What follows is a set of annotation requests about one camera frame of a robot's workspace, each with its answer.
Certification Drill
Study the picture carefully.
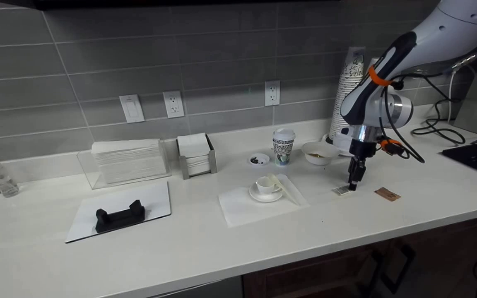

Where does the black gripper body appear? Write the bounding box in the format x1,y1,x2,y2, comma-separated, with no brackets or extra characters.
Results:
349,125,377,172

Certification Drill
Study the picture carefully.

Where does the silver sachet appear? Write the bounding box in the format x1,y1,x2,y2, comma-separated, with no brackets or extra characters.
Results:
333,185,349,195

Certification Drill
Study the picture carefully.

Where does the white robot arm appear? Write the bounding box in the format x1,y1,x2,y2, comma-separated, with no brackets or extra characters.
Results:
339,0,477,190

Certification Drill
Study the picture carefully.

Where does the white bowl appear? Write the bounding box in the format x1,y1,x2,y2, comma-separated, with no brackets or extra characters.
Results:
301,142,337,165

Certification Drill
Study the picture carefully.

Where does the brown sachet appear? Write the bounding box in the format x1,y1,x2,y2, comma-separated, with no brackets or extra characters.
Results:
374,187,400,202

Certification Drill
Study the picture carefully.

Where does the white lid stack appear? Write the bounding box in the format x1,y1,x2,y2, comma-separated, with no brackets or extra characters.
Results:
333,132,351,155

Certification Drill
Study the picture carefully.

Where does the left paper cup stack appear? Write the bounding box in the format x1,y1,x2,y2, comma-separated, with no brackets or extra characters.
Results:
329,46,366,140

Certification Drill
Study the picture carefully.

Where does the patterned paper cup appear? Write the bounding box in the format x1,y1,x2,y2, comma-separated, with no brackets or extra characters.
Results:
271,127,294,165

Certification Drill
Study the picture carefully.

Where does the white teacup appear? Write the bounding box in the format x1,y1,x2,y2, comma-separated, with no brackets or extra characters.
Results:
255,175,280,195

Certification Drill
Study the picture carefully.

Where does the white saucer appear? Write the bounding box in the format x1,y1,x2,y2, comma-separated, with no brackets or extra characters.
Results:
248,185,283,203

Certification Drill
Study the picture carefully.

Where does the small dish with dark contents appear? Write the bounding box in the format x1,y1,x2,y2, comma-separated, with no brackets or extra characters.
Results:
248,152,270,165

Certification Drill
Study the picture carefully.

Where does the white napkin mat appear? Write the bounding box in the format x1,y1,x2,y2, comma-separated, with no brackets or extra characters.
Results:
218,173,308,226

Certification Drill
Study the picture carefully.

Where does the napkin holder with napkins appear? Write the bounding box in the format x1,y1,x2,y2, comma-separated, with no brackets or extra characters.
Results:
175,132,217,178

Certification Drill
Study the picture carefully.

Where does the glass board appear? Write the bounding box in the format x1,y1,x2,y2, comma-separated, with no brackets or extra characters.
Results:
66,182,172,243

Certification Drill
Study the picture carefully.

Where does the black clamp object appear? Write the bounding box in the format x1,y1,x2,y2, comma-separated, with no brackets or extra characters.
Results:
94,200,145,233

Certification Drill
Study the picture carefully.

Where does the clear acrylic box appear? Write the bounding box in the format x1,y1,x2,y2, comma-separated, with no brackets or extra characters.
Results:
76,139,170,188

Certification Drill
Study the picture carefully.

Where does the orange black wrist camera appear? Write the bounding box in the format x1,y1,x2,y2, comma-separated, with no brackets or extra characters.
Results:
379,135,409,158

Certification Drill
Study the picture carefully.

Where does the black camera cable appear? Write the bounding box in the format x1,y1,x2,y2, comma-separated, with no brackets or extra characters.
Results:
382,84,427,165

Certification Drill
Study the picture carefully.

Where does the black power cable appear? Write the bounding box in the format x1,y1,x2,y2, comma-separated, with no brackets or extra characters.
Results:
397,64,477,147

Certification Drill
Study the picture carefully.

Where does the right white wall outlet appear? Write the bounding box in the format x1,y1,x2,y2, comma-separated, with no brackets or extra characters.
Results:
265,81,280,105

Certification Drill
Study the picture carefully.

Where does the white wall outlet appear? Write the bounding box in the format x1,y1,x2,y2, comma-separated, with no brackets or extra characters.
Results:
162,91,183,117
265,81,280,105

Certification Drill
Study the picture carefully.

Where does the left white wall outlet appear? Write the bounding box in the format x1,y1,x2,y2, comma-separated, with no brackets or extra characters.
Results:
162,91,183,117

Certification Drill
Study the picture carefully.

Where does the white light switch plate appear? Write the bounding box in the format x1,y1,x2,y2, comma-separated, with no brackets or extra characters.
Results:
119,94,144,122

